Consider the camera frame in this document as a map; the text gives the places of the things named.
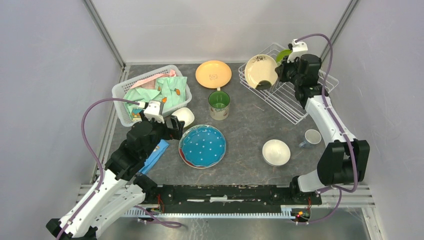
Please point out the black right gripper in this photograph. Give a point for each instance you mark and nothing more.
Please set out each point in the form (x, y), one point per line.
(281, 70)

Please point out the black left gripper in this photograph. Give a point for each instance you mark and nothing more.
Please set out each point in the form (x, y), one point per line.
(178, 128)

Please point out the lime green plate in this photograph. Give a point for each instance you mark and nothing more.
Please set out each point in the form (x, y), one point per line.
(281, 55)

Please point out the cream floral plate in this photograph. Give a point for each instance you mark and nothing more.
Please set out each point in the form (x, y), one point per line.
(260, 72)

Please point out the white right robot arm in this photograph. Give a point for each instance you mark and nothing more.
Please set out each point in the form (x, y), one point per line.
(344, 160)

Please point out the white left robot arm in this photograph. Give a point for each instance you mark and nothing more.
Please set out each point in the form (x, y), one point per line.
(120, 187)

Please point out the blue printed cloth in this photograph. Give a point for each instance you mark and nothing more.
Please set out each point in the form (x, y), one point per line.
(154, 157)

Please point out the blue dotted plate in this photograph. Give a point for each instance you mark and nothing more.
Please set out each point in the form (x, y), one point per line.
(202, 146)

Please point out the teal rimmed red plate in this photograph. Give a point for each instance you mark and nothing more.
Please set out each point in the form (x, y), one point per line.
(185, 159)

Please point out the green printed cloth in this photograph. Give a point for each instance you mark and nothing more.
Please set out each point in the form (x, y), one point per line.
(172, 91)

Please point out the green interior mug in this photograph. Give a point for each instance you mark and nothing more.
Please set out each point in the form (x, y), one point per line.
(219, 104)

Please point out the pink cloth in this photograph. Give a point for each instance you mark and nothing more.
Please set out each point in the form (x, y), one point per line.
(149, 82)

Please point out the orange plate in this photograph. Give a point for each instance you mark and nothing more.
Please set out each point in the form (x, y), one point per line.
(213, 74)

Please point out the small white blue cup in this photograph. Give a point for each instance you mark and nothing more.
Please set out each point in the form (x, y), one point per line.
(311, 138)

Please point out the white round bowl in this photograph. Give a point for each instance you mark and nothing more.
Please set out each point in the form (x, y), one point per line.
(276, 152)

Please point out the white wire dish rack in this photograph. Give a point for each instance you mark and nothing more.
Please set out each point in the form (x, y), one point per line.
(281, 96)

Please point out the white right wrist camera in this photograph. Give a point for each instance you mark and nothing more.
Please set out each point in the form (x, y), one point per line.
(298, 48)

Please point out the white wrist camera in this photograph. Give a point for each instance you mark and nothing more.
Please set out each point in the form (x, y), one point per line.
(298, 48)
(152, 111)

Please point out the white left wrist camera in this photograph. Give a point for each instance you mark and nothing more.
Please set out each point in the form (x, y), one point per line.
(152, 111)

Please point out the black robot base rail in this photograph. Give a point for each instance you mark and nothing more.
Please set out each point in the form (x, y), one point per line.
(224, 199)

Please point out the aluminium corner post right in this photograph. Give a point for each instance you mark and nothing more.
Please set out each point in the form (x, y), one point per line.
(343, 20)

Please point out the aluminium corner post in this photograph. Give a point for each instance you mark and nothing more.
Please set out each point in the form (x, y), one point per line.
(343, 20)
(93, 12)

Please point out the aluminium corner post left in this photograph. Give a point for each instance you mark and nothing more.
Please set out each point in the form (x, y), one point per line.
(93, 12)

